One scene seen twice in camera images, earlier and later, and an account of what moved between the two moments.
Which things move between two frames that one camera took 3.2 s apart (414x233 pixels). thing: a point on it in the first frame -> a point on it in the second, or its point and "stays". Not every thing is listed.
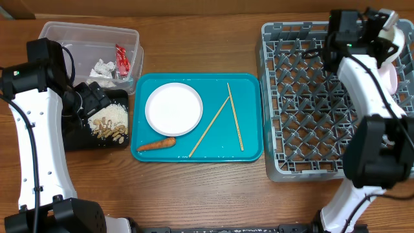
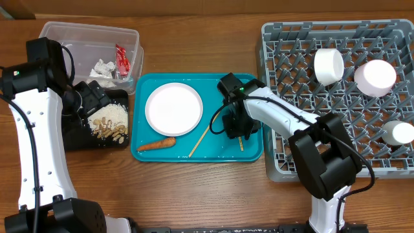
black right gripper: (377, 46) -> (233, 133)
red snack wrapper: (122, 61) stays
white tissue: (103, 70) stays
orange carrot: (165, 143) stays
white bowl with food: (396, 35) -> (328, 65)
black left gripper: (95, 98) stays
